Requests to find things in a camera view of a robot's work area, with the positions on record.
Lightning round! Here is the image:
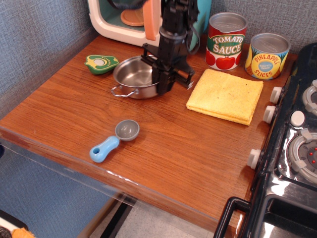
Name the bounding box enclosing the tomato sauce can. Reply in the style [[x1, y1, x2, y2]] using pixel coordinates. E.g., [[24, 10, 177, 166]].
[[205, 12, 248, 71]]

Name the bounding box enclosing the grey stove burner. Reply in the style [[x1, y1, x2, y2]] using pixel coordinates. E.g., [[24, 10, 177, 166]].
[[302, 80, 317, 116], [287, 128, 317, 184]]

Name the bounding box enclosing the blue grey toy scoop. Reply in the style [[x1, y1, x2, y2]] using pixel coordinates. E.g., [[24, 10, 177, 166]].
[[89, 119, 140, 163]]

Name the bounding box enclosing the white stove knob front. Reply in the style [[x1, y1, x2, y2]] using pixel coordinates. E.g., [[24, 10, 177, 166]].
[[247, 149, 262, 170]]

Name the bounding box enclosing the white stove knob rear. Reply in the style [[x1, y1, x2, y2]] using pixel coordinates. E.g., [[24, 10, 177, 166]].
[[269, 87, 283, 104]]

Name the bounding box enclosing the silver metal pot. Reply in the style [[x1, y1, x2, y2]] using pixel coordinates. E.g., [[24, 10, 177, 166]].
[[110, 56, 158, 99]]

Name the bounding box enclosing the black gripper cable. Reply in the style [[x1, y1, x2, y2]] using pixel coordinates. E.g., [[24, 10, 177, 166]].
[[187, 24, 201, 56]]

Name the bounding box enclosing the black toy stove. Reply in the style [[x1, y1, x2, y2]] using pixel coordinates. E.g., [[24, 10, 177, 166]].
[[213, 42, 317, 238]]

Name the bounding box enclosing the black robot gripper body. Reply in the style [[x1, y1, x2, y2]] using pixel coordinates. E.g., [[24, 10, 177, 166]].
[[141, 26, 195, 89]]

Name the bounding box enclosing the white stove knob middle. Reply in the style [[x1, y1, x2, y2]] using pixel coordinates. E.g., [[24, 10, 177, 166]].
[[263, 106, 276, 124]]

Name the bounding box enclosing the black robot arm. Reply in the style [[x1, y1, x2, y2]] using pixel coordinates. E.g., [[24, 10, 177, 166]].
[[141, 0, 199, 95]]

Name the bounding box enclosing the orange object bottom left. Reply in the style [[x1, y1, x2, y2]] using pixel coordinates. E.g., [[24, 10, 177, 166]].
[[11, 228, 35, 238]]

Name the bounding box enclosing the orange microwave plate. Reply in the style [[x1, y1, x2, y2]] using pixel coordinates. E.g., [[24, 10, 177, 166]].
[[120, 9, 144, 27]]

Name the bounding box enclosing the black oven door handle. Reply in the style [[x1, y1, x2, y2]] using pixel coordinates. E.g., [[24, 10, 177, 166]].
[[213, 196, 251, 238]]

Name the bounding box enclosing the white round stove button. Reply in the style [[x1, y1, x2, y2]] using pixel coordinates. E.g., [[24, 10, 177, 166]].
[[290, 111, 305, 127]]

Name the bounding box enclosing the pineapple slices can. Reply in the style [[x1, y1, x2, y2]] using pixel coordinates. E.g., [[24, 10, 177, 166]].
[[245, 33, 291, 80]]

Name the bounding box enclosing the grey stove burner rear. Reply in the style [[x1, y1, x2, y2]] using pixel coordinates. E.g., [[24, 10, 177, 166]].
[[302, 80, 317, 116]]

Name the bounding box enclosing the white stove knob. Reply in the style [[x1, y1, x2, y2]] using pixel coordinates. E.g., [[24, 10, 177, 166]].
[[269, 87, 283, 104], [247, 149, 262, 170], [263, 106, 276, 124]]

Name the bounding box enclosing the grey stove burner front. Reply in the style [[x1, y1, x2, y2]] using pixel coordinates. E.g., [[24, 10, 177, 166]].
[[287, 128, 317, 184]]

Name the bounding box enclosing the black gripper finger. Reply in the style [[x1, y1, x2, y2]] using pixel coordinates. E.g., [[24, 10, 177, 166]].
[[152, 63, 160, 84], [157, 71, 175, 96]]

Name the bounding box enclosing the green toy avocado half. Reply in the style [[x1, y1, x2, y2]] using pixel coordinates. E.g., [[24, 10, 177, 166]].
[[84, 55, 119, 75]]

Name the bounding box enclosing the teal toy microwave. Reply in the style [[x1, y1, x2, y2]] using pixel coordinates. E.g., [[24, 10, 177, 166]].
[[88, 0, 211, 50]]

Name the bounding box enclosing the yellow-orange folded towel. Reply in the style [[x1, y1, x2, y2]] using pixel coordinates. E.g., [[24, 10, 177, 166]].
[[186, 69, 264, 126]]

